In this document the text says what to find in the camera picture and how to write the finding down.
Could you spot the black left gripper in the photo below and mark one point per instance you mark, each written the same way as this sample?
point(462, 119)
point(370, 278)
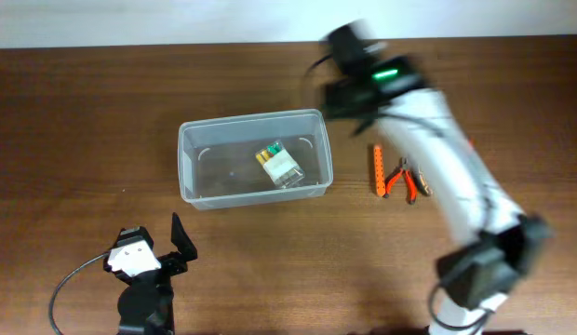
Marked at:
point(167, 264)

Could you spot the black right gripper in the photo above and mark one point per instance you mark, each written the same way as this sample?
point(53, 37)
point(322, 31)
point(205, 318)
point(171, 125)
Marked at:
point(346, 100)

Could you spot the clear box of coloured bits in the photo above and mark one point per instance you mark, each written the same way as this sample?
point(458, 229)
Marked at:
point(279, 165)

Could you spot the clear plastic storage container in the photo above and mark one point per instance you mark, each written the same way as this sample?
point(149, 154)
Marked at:
point(218, 167)

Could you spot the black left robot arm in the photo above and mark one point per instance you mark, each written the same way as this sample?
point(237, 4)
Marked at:
point(146, 305)

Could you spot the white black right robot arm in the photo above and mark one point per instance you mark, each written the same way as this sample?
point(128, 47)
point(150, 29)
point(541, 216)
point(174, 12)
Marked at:
point(498, 242)

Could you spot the orange perforated plastic bar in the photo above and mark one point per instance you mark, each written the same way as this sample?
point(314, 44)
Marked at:
point(379, 176)

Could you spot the orange black long-nose pliers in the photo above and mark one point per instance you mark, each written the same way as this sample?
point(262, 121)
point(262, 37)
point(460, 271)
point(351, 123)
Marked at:
point(420, 182)

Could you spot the red handled side cutters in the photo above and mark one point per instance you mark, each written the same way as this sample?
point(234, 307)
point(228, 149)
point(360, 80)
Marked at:
point(402, 172)

